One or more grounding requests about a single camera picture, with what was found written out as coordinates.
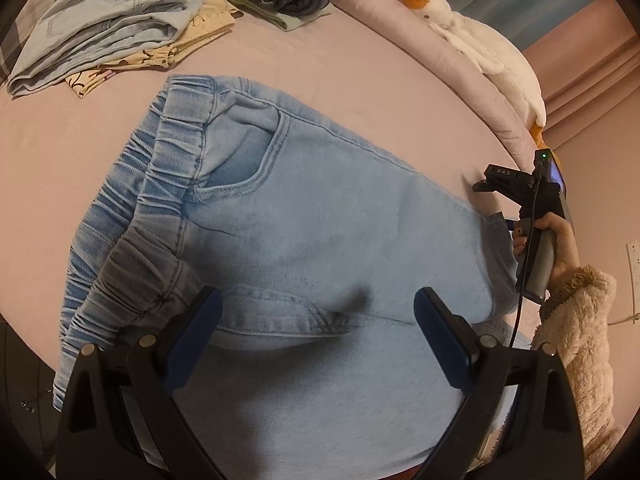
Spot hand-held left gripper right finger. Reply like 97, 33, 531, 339
414, 287, 586, 480

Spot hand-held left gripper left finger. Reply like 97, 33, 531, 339
56, 286, 231, 480

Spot light blue denim pants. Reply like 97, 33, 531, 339
52, 74, 533, 480

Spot person's right forearm fuzzy sleeve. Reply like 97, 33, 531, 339
530, 265, 621, 466

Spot person's right hand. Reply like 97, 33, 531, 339
511, 211, 582, 293

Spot red-brown cloth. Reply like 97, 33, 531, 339
385, 462, 426, 480

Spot pink curtain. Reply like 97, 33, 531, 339
520, 5, 640, 151

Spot dark object with screws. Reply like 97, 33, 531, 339
0, 320, 63, 466

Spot white goose plush toy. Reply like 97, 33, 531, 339
392, 0, 548, 146

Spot pink bed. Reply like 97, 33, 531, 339
0, 5, 531, 376

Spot pink comforter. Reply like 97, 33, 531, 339
332, 0, 538, 171

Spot pale green garment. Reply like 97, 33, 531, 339
260, 2, 333, 31

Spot cream printed garment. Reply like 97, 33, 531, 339
65, 0, 238, 101

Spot folded pale denim garment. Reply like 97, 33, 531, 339
7, 0, 203, 98

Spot plaid cloth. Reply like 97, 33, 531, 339
0, 0, 101, 81

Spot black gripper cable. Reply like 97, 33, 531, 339
510, 160, 546, 348

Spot white wall socket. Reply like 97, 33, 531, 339
626, 241, 640, 311

